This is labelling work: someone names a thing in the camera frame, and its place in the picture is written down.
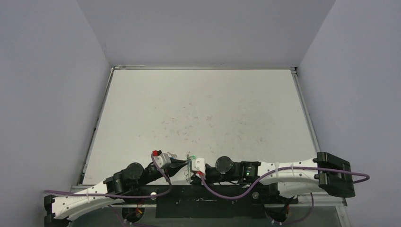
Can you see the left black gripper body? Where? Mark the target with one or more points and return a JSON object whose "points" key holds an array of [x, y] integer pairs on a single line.
{"points": [[151, 176]]}

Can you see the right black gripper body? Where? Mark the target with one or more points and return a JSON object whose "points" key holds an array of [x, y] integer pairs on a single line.
{"points": [[209, 175]]}

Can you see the green key tag with key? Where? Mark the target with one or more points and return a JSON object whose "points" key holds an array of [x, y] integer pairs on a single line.
{"points": [[174, 156]]}

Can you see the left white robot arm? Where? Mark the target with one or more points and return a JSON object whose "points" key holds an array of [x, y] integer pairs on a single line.
{"points": [[64, 207]]}

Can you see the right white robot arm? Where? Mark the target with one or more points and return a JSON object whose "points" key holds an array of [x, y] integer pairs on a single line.
{"points": [[323, 173]]}

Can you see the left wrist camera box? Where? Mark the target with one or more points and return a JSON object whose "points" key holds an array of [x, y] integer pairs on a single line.
{"points": [[162, 160]]}

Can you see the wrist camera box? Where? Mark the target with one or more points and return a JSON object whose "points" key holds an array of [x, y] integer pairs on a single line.
{"points": [[197, 165], [162, 160]]}

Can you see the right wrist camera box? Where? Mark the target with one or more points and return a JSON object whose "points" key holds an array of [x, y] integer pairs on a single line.
{"points": [[197, 165]]}

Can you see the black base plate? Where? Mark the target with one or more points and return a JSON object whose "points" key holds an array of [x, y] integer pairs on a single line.
{"points": [[191, 201]]}

